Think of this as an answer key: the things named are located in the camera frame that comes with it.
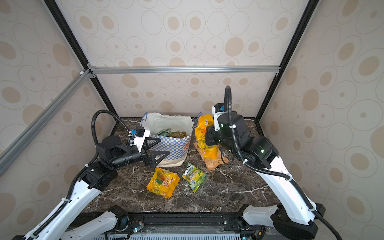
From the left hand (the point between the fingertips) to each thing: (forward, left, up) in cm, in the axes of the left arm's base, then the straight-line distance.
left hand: (167, 149), depth 59 cm
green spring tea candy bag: (0, -11, -30) cm, 32 cm away
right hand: (+6, -17, +4) cm, 18 cm away
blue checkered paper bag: (+32, +3, -31) cm, 44 cm away
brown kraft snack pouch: (+9, -20, -32) cm, 39 cm away
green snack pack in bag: (+27, +7, -24) cm, 37 cm away
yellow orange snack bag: (-4, +6, -29) cm, 30 cm away
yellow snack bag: (0, -17, -3) cm, 17 cm away
